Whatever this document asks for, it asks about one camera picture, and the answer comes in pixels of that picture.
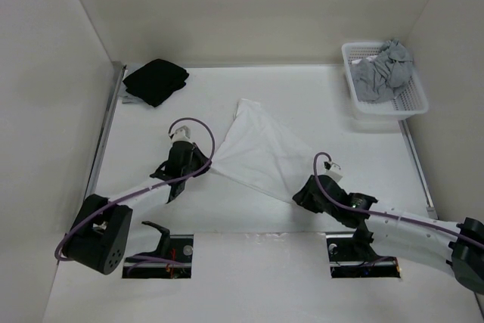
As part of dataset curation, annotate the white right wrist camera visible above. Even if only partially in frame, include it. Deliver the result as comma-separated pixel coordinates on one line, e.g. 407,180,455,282
324,161,343,183

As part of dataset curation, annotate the white plastic basket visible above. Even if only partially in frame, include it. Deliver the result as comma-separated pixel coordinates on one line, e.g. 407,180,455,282
341,39,429,121

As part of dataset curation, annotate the grey tank top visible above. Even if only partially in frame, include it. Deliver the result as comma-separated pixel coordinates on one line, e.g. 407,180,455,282
350,39,414,104

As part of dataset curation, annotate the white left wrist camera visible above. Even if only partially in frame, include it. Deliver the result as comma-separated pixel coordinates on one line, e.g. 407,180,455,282
169,126,191,144

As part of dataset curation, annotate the white tank top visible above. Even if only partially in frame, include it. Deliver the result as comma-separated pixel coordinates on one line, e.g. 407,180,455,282
213,99,315,203

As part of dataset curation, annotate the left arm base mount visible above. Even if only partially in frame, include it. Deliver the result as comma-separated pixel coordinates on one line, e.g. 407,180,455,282
122,221,194,280

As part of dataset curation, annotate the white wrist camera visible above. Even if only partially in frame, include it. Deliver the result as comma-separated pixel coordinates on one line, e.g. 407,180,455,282
169,126,191,144
324,161,343,183

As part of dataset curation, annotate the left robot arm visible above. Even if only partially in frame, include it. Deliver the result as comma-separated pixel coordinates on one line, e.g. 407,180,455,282
54,140,214,275

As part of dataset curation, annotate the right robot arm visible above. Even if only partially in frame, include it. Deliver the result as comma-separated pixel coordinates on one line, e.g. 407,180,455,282
293,175,483,295

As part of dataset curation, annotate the folded black tank top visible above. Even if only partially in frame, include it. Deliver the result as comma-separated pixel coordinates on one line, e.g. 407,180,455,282
123,59,189,107

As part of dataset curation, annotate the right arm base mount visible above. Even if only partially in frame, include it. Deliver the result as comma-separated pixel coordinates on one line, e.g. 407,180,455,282
325,233,401,279

